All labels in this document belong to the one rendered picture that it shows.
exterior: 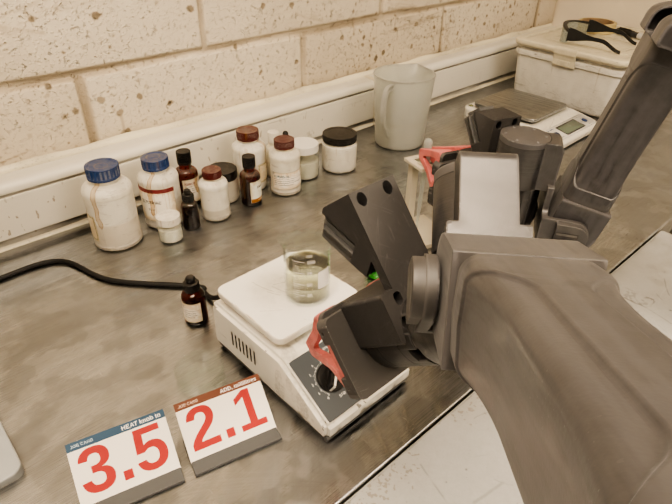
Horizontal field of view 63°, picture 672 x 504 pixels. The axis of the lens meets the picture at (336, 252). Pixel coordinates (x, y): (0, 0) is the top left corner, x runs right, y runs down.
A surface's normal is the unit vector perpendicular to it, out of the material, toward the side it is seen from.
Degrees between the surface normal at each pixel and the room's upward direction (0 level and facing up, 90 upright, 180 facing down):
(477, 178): 39
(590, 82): 93
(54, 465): 0
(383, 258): 50
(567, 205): 90
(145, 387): 0
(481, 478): 0
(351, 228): 91
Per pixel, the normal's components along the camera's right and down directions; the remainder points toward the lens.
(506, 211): -0.05, -0.29
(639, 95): -0.34, 0.59
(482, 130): -0.89, 0.23
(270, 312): 0.01, -0.83
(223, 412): 0.32, -0.31
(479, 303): -0.99, -0.07
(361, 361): 0.53, -0.20
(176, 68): 0.67, 0.43
